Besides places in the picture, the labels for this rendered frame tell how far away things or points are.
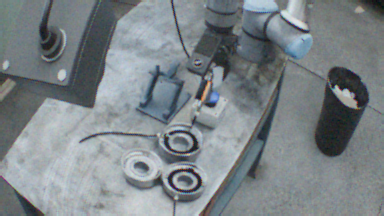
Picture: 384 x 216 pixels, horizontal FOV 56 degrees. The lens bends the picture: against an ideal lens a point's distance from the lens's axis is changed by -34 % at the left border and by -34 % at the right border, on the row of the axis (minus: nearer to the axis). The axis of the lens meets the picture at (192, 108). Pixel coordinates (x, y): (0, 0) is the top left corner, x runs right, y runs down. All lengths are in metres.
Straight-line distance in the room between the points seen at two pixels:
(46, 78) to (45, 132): 1.19
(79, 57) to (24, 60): 0.03
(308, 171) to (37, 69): 2.27
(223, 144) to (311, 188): 1.09
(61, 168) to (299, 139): 1.57
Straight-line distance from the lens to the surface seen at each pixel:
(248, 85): 1.51
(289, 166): 2.39
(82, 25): 0.17
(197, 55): 1.15
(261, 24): 1.49
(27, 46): 0.18
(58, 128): 1.35
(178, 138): 1.31
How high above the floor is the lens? 1.79
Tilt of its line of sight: 45 degrees down
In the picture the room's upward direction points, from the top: 8 degrees clockwise
